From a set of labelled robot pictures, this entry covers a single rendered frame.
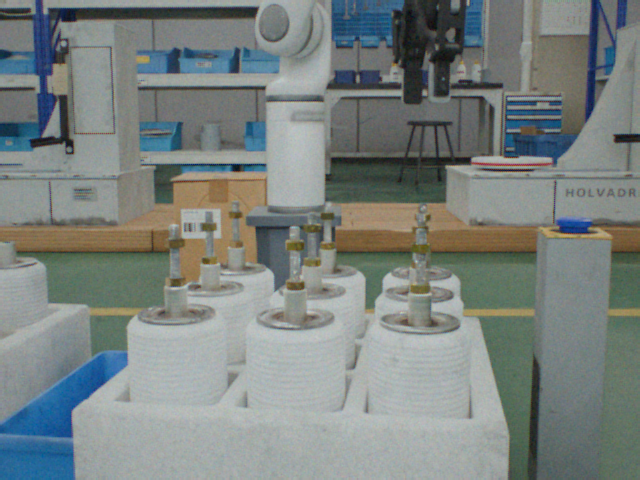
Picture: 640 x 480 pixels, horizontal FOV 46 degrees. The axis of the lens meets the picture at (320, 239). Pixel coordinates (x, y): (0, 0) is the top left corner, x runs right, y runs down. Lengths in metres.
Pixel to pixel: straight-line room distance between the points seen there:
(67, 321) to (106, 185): 1.72
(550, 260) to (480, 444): 0.28
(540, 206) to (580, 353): 1.88
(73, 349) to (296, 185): 0.40
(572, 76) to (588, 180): 4.33
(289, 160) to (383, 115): 7.87
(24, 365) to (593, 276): 0.68
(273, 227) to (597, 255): 0.49
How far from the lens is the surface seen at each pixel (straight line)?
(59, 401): 1.00
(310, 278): 0.82
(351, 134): 9.00
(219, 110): 9.10
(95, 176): 2.78
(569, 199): 2.78
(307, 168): 1.16
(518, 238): 2.67
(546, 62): 7.03
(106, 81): 2.83
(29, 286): 1.06
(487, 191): 2.71
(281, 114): 1.16
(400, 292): 0.83
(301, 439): 0.68
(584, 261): 0.88
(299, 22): 1.14
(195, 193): 1.95
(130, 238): 2.69
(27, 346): 0.99
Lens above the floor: 0.43
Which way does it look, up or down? 9 degrees down
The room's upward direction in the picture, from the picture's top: straight up
